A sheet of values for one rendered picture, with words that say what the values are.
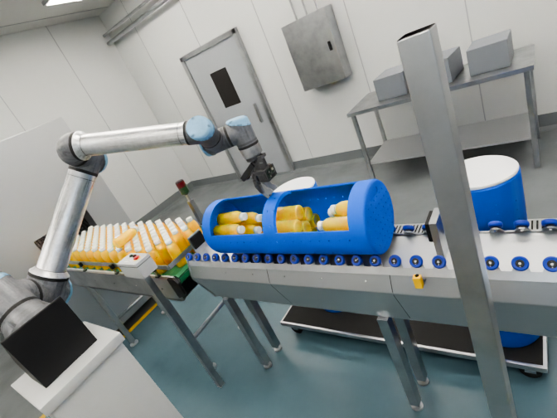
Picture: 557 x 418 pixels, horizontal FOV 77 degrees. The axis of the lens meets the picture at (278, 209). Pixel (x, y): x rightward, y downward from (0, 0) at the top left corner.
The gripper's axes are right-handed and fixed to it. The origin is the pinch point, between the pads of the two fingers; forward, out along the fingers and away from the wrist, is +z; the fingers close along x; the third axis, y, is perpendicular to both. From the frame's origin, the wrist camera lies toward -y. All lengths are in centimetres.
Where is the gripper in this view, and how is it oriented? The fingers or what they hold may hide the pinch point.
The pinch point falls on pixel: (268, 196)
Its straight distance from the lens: 156.4
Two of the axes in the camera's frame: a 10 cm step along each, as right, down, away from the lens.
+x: 4.9, -5.4, 6.8
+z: 3.8, 8.4, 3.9
